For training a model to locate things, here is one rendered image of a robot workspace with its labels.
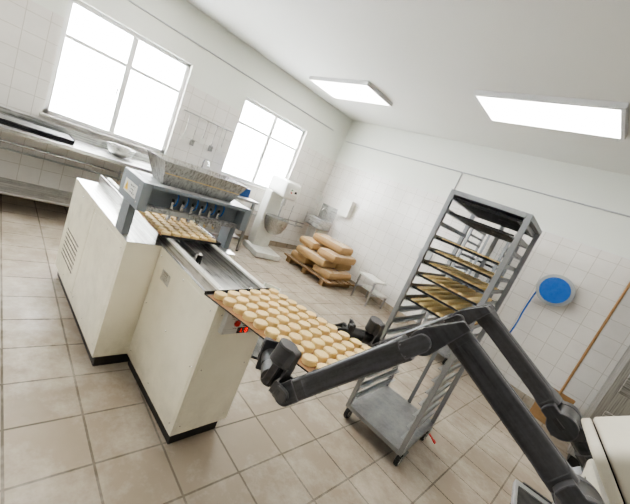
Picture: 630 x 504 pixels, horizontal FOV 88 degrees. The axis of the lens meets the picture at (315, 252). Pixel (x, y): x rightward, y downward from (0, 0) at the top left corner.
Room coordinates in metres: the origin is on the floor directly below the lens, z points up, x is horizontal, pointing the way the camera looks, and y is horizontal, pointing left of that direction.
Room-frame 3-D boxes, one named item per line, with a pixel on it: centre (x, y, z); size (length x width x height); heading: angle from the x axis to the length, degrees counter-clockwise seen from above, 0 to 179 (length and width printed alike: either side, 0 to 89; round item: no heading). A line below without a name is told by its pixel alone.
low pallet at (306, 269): (5.89, -0.19, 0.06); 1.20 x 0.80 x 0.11; 50
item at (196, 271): (2.02, 1.04, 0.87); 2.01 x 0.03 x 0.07; 51
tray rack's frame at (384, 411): (2.29, -1.03, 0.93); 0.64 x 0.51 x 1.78; 143
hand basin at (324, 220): (6.76, 0.12, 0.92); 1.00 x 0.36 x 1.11; 48
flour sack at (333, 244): (5.88, -0.25, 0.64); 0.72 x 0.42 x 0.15; 54
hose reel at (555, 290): (4.15, -2.95, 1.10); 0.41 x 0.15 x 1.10; 48
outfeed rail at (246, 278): (2.24, 0.86, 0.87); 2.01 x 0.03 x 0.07; 51
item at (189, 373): (1.74, 0.47, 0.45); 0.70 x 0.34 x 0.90; 51
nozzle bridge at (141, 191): (2.06, 0.87, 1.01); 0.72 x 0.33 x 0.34; 141
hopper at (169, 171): (2.06, 0.87, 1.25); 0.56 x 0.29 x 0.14; 141
